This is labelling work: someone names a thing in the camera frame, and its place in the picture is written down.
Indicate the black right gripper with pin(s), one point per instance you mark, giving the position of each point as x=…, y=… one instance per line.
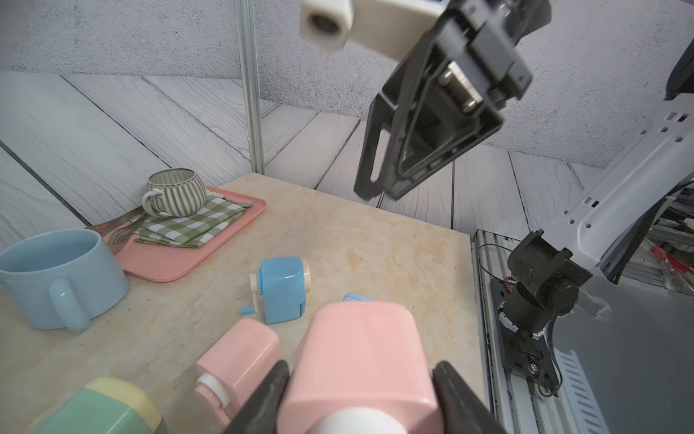
x=446, y=95

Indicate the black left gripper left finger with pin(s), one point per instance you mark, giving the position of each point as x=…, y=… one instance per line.
x=259, y=414

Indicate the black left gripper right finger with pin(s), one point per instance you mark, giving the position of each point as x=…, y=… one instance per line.
x=462, y=411

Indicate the pink pencil sharpener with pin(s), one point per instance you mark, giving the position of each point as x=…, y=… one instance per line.
x=233, y=368
x=361, y=368

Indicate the blue pencil sharpener round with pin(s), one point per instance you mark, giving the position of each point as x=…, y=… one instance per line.
x=283, y=284

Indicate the green yellow pencil sharpener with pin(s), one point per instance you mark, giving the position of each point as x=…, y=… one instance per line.
x=107, y=405

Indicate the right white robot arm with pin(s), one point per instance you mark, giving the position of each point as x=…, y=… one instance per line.
x=552, y=263

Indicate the pink serving tray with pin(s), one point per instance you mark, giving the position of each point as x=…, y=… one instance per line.
x=161, y=264

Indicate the green checkered cloth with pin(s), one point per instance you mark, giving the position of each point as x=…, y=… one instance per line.
x=194, y=231

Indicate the striped ceramic cup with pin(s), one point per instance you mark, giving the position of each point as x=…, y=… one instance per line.
x=173, y=193

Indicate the light blue mug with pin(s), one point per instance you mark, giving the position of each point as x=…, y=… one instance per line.
x=63, y=279

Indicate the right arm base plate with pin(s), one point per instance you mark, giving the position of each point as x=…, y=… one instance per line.
x=528, y=352

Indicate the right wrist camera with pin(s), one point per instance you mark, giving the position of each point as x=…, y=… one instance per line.
x=390, y=27

